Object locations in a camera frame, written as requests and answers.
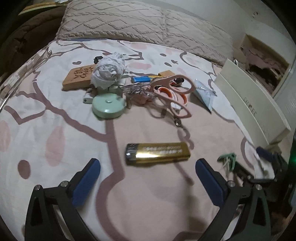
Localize gold black lighter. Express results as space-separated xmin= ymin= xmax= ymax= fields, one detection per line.
xmin=125 ymin=142 xmax=191 ymax=165

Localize green plastic clip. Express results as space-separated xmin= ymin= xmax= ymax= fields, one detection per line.
xmin=217 ymin=153 xmax=237 ymax=177

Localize white shoe box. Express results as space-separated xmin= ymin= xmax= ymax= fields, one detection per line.
xmin=214 ymin=59 xmax=291 ymax=148

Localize white sachet packet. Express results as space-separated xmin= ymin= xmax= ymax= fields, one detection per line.
xmin=193 ymin=79 xmax=217 ymax=113

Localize mint green round tape measure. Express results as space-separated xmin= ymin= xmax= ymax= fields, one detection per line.
xmin=92 ymin=92 xmax=126 ymax=119

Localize black red small item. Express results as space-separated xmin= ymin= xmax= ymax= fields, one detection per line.
xmin=171 ymin=78 xmax=185 ymax=87

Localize orange white tape roll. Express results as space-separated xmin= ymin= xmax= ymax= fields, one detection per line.
xmin=156 ymin=86 xmax=188 ymax=106

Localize engraved wooden block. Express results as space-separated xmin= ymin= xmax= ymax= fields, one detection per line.
xmin=62 ymin=64 xmax=95 ymax=91

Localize small brown cardboard box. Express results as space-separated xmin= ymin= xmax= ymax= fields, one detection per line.
xmin=158 ymin=70 xmax=175 ymax=77

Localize keyring with keys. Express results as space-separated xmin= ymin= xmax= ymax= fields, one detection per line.
xmin=121 ymin=83 xmax=184 ymax=127

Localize crumpled white cloth ball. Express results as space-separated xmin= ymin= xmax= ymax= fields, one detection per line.
xmin=90 ymin=53 xmax=125 ymax=89

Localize black green small box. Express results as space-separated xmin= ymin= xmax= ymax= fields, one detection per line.
xmin=94 ymin=56 xmax=103 ymax=64

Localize brown blanket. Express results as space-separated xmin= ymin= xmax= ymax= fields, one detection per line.
xmin=1 ymin=4 xmax=66 ymax=75

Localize beige textured pillow right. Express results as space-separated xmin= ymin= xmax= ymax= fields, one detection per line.
xmin=162 ymin=9 xmax=235 ymax=67

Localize beige textured pillow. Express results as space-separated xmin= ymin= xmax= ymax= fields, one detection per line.
xmin=55 ymin=0 xmax=170 ymax=46
xmin=162 ymin=9 xmax=235 ymax=67

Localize beige textured pillow left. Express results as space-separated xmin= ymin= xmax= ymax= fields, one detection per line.
xmin=55 ymin=0 xmax=170 ymax=46

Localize wall shelf with clothes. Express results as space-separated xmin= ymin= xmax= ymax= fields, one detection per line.
xmin=233 ymin=34 xmax=292 ymax=97

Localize pink handled scissors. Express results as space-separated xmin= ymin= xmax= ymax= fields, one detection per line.
xmin=120 ymin=75 xmax=196 ymax=119

